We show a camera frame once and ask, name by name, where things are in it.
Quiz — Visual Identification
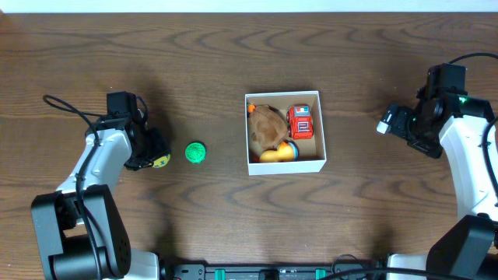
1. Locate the yellow ball with blue marks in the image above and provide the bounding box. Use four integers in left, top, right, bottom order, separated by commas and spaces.
153, 154, 170, 168

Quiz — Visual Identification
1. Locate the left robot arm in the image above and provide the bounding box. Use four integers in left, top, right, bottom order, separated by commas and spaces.
31, 92, 170, 280

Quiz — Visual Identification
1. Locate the white cardboard box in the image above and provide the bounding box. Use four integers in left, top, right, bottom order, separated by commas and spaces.
245, 91, 327, 176

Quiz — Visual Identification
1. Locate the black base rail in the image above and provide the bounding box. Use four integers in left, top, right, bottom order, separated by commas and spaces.
159, 254, 386, 280

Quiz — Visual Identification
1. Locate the red toy truck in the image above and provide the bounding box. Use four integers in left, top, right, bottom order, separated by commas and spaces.
286, 105, 314, 140

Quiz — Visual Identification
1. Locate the orange duck toy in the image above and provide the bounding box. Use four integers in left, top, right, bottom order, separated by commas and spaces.
259, 142, 299, 163

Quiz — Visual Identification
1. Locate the brown plush toy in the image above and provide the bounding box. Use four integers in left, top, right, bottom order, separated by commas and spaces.
247, 103, 289, 150

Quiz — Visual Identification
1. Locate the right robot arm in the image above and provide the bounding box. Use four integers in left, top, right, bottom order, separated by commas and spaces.
377, 62, 497, 279

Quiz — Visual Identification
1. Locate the green ridged ball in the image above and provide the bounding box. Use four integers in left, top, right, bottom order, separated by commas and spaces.
184, 142, 207, 163

